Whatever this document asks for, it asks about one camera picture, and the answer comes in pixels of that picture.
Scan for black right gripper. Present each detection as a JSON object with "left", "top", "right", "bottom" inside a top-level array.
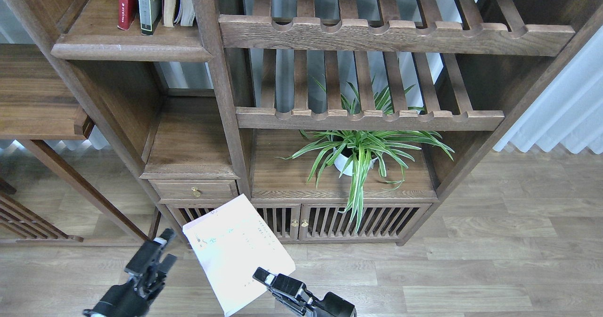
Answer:
[{"left": 253, "top": 267, "right": 357, "bottom": 317}]

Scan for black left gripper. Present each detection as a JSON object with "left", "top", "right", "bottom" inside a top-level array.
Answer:
[{"left": 83, "top": 228, "right": 178, "bottom": 317}]

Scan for pale lavender book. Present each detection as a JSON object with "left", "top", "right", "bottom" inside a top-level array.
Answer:
[{"left": 183, "top": 195, "right": 295, "bottom": 317}]

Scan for green and grey book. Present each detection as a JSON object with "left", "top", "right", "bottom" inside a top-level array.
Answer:
[{"left": 139, "top": 0, "right": 162, "bottom": 36}]

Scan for red cover book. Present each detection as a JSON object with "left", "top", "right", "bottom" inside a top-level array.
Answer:
[{"left": 118, "top": 0, "right": 138, "bottom": 30}]

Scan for upright books on shelf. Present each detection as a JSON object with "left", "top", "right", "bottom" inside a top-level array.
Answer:
[{"left": 163, "top": 0, "right": 196, "bottom": 27}]

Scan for brass drawer knob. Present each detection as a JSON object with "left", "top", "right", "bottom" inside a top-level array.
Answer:
[{"left": 190, "top": 187, "right": 202, "bottom": 198}]

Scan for white plant pot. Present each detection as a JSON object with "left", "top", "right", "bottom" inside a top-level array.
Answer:
[{"left": 332, "top": 147, "right": 378, "bottom": 176}]

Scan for green spider plant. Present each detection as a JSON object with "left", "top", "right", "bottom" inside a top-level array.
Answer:
[{"left": 279, "top": 74, "right": 455, "bottom": 230}]

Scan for wooden side furniture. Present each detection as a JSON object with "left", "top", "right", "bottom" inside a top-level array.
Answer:
[{"left": 0, "top": 140, "right": 163, "bottom": 256}]

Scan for dark wooden bookshelf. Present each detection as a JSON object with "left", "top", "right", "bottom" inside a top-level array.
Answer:
[{"left": 1, "top": 0, "right": 602, "bottom": 245}]

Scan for white curtain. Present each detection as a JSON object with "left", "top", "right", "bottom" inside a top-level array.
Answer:
[{"left": 494, "top": 29, "right": 603, "bottom": 154}]

